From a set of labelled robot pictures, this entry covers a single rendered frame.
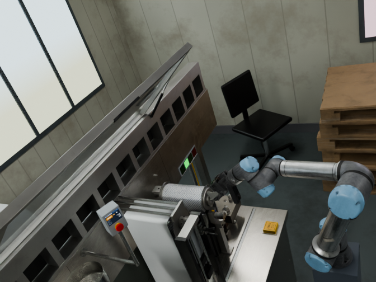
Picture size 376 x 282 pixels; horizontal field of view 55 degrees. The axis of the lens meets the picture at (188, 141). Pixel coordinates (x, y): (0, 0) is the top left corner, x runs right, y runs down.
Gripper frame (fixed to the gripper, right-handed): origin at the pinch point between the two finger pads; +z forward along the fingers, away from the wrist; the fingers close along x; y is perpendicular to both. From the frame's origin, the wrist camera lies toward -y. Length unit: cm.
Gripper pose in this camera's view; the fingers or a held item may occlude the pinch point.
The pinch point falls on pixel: (213, 198)
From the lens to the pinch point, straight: 185.0
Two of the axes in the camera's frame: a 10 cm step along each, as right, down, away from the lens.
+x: -4.1, 5.7, -7.1
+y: -7.7, -6.3, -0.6
